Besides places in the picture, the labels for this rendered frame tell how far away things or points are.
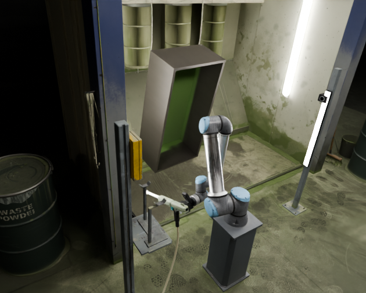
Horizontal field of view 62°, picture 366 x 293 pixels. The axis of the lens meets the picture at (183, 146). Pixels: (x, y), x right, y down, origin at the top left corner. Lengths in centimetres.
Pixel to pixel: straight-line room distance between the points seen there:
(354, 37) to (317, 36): 45
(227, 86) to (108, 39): 328
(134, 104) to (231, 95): 166
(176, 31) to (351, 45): 200
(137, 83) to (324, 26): 238
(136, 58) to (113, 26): 188
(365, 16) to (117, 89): 278
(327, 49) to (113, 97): 280
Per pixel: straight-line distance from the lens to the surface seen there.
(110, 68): 201
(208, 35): 435
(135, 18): 374
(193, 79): 331
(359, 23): 396
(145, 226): 219
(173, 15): 399
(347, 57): 402
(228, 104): 494
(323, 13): 419
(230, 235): 241
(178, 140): 372
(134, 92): 419
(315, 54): 423
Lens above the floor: 235
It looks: 30 degrees down
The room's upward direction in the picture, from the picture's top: 4 degrees clockwise
